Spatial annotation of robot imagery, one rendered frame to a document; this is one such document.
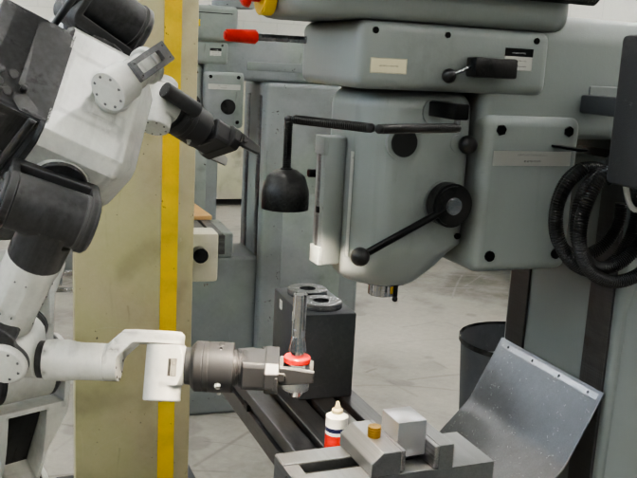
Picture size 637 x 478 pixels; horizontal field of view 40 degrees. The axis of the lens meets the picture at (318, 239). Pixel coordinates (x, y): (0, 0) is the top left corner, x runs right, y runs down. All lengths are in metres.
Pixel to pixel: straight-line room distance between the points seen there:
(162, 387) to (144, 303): 1.69
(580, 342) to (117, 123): 0.91
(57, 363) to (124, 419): 1.79
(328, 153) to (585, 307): 0.56
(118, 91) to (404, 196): 0.48
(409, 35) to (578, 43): 0.31
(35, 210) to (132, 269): 1.79
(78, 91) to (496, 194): 0.71
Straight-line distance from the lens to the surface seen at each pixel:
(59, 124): 1.45
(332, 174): 1.39
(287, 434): 1.69
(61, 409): 1.95
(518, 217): 1.45
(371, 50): 1.29
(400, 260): 1.39
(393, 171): 1.35
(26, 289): 1.46
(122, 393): 3.29
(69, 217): 1.38
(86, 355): 1.54
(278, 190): 1.28
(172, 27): 3.08
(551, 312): 1.72
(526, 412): 1.73
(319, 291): 1.93
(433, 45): 1.34
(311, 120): 1.26
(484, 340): 3.74
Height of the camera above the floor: 1.67
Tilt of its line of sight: 12 degrees down
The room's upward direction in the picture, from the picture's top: 3 degrees clockwise
